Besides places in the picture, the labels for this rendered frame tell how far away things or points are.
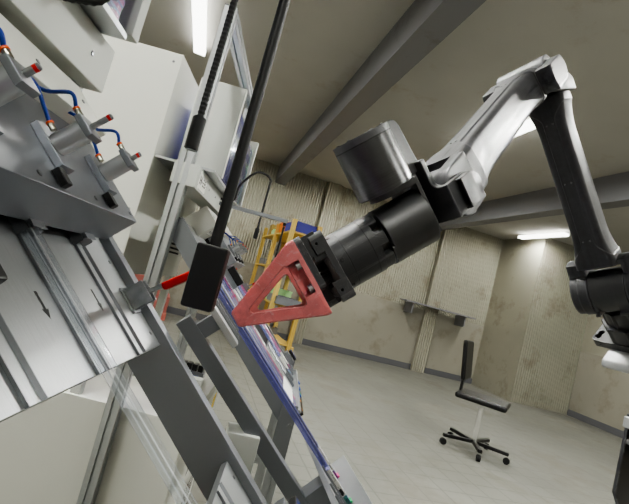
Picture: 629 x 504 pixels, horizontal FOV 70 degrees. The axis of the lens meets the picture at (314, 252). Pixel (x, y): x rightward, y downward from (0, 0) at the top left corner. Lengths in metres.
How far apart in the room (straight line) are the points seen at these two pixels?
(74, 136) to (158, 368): 0.32
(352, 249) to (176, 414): 0.37
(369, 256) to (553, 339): 9.88
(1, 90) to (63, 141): 0.11
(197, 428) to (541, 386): 9.75
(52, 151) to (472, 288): 10.29
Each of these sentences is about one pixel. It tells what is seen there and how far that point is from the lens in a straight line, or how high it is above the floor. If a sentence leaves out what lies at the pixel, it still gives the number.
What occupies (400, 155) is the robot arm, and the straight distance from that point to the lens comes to 0.43.
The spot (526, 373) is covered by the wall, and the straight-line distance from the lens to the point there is 9.97.
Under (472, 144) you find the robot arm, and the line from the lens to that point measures 0.55.
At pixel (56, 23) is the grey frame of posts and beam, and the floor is 1.33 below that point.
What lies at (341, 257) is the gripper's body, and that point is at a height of 1.14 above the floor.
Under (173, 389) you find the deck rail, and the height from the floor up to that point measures 0.93.
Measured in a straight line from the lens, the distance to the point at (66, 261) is 0.55.
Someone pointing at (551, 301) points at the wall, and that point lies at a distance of 10.15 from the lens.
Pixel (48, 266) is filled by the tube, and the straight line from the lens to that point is 0.48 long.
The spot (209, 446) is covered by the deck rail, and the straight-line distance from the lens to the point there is 0.67.
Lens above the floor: 1.10
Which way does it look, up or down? 5 degrees up
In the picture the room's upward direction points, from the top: 15 degrees clockwise
